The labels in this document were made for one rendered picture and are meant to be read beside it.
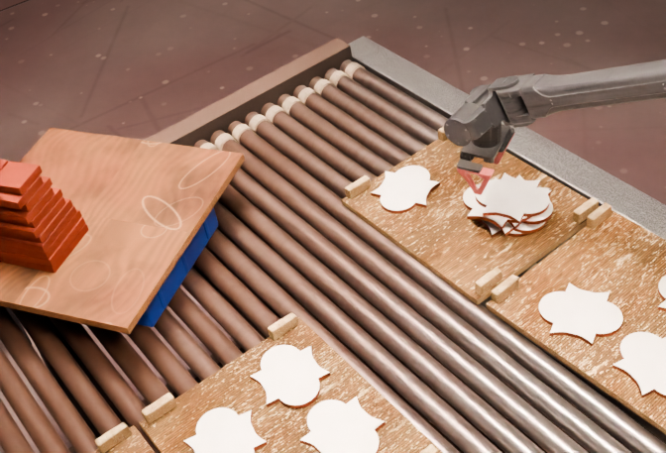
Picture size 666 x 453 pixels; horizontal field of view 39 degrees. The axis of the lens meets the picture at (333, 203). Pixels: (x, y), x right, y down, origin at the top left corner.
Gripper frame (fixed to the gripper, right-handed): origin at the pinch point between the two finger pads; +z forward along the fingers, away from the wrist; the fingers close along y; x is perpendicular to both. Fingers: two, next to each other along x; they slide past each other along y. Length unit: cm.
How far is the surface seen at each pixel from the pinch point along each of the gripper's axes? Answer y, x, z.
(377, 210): 5.7, -22.1, 11.4
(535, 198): -1.7, 9.4, 4.8
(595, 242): 0.6, 22.1, 10.3
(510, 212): 3.6, 6.2, 4.9
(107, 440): 75, -40, 10
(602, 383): 32.7, 32.1, 10.2
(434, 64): -175, -88, 106
